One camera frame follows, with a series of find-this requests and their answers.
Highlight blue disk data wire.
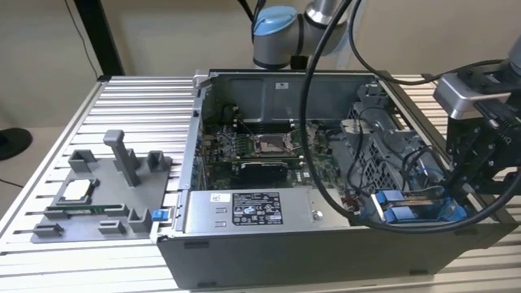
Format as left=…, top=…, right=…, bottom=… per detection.
left=416, top=163, right=448, bottom=186

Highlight black disk power wire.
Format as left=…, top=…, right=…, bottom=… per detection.
left=401, top=145, right=446, bottom=192

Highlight hard disk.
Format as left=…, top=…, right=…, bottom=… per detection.
left=369, top=185, right=470, bottom=226

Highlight silver perforated disk bay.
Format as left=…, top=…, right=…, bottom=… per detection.
left=340, top=84, right=453, bottom=196

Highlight green motherboard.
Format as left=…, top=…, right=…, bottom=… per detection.
left=201, top=118, right=356, bottom=214

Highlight CPU socket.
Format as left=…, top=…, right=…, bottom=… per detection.
left=250, top=131, right=294, bottom=156

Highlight black graphics card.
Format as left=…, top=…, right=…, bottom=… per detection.
left=229, top=161, right=289, bottom=189

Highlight grey open PC case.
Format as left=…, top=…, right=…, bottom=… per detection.
left=149, top=68, right=521, bottom=289

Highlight silver power supply unit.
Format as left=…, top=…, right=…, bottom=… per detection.
left=178, top=188, right=354, bottom=236

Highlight small blue plastic block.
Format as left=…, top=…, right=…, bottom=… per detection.
left=149, top=208, right=170, bottom=223

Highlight grey parts rack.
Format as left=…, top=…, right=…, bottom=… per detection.
left=31, top=129, right=181, bottom=245

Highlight green RAM stick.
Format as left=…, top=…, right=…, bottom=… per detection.
left=45, top=204, right=123, bottom=214

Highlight silver CPU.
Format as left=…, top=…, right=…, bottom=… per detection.
left=64, top=179, right=93, bottom=201

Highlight black round stand base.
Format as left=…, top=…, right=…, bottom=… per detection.
left=0, top=128, right=33, bottom=162

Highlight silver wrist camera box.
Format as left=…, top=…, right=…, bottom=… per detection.
left=432, top=73, right=513, bottom=120

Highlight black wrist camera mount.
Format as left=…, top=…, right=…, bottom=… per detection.
left=461, top=60, right=516, bottom=98

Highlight short thick black robot cable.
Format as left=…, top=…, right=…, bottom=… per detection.
left=346, top=18, right=508, bottom=87

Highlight red power wire bundle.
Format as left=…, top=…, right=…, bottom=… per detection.
left=340, top=195, right=362, bottom=216

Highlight long thick black robot cable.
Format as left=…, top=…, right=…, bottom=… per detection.
left=301, top=0, right=521, bottom=235

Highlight locking lever wire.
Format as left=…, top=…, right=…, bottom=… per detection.
left=237, top=118, right=258, bottom=137

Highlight black metal post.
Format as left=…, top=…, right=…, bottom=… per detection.
left=72, top=0, right=127, bottom=76

